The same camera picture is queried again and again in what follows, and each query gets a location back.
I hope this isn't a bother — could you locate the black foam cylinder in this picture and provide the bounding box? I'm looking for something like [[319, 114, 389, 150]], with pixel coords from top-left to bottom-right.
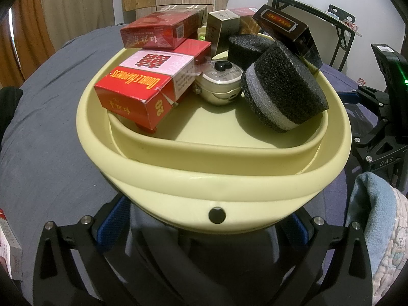
[[227, 33, 275, 71], [240, 41, 329, 133]]

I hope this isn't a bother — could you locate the grey blanket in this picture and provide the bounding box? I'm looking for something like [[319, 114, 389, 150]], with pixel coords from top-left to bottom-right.
[[0, 25, 134, 294]]

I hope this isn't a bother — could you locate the black chair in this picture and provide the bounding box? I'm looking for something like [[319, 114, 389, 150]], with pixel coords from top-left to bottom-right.
[[328, 4, 356, 23]]

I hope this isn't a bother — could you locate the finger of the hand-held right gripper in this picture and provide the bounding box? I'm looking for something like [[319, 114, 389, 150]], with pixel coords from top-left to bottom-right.
[[352, 115, 400, 168], [338, 86, 396, 122]]

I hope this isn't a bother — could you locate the red white cigarette box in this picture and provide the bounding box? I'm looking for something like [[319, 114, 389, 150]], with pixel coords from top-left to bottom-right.
[[0, 209, 23, 281], [94, 38, 212, 131]]

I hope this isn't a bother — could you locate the beige curtain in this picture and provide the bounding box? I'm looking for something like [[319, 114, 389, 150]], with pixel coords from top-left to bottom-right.
[[38, 0, 115, 52]]

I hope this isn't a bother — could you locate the yellow plastic basin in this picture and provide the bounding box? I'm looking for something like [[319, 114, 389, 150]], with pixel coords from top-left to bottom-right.
[[76, 32, 352, 233]]

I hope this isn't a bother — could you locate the light blue blanket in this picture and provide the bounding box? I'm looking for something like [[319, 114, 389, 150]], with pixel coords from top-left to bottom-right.
[[346, 171, 399, 230]]

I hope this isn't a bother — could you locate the orange curtain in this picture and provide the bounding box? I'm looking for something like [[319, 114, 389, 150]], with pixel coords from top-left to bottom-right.
[[0, 0, 56, 86]]

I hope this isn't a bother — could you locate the black folding table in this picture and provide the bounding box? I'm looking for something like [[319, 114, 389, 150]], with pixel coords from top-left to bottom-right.
[[262, 0, 364, 71]]

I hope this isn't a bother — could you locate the purple bed sheet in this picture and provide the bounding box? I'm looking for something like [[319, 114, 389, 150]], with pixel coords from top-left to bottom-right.
[[300, 64, 388, 230]]

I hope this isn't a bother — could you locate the pale printed quilt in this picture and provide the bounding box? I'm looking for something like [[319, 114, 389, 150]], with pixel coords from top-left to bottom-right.
[[371, 188, 408, 300]]

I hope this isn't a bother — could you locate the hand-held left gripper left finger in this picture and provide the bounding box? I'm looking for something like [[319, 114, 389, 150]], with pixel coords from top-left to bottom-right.
[[33, 194, 134, 306]]

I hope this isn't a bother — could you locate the dark red cigarette carton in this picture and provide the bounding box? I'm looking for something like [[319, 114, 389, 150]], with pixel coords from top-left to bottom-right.
[[253, 4, 321, 69]]

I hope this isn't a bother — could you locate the silver round device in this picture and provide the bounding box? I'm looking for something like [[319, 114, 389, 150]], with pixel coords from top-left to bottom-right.
[[194, 60, 244, 106]]

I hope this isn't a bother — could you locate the gold cigarette box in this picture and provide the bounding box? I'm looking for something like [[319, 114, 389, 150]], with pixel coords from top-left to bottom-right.
[[156, 4, 208, 28], [207, 9, 241, 55]]

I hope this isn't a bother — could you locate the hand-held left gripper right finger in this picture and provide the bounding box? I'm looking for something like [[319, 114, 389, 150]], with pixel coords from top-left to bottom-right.
[[280, 212, 373, 306]]

